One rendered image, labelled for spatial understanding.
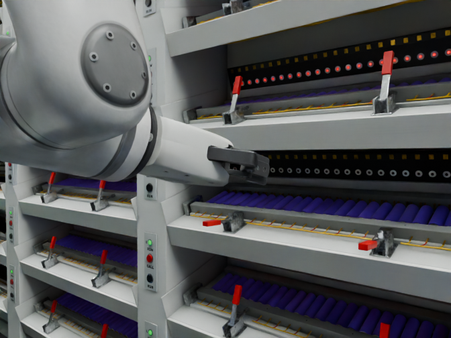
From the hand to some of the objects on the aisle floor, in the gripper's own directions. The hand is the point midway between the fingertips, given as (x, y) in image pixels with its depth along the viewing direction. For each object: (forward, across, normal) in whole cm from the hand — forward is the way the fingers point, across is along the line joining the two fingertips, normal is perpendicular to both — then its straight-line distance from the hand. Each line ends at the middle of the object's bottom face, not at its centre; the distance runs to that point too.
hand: (229, 168), depth 47 cm
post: (+40, +34, +58) cm, 78 cm away
